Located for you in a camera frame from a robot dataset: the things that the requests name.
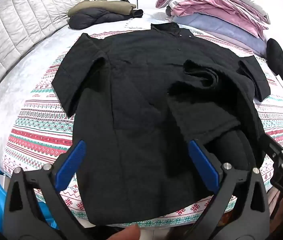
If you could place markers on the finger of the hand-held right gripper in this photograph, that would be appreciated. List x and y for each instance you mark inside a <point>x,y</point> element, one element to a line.
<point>271,145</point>

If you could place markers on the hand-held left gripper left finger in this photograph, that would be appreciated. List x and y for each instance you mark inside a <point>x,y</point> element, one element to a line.
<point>71,165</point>

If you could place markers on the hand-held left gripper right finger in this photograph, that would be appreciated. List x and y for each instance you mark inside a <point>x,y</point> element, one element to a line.
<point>201,162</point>

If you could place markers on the black short-sleeve shirt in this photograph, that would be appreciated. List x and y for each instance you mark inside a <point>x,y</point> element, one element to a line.
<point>131,105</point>

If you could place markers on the person's left hand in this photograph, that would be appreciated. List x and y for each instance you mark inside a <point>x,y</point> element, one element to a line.
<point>126,233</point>

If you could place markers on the striped patterned blanket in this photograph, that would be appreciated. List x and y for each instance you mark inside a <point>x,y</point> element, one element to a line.
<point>39,130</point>

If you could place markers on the bed with pale sheet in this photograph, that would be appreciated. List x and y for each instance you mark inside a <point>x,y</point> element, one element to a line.
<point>19,80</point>

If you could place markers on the mauve folded blanket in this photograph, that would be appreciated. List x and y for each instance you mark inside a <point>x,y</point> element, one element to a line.
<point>231,41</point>

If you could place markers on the blue folded blanket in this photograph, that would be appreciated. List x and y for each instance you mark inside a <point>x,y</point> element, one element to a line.
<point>219,27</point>

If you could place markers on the olive and navy jackets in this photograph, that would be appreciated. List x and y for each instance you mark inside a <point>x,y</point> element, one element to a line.
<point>89,20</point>

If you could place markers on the grey quilted headboard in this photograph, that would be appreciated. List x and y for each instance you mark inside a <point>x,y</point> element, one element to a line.
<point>11,30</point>

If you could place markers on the stack of folded bedding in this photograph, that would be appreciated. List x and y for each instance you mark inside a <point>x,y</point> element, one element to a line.
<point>214,7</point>

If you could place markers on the olive green jacket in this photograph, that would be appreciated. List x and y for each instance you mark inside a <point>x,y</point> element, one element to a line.
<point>101,5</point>

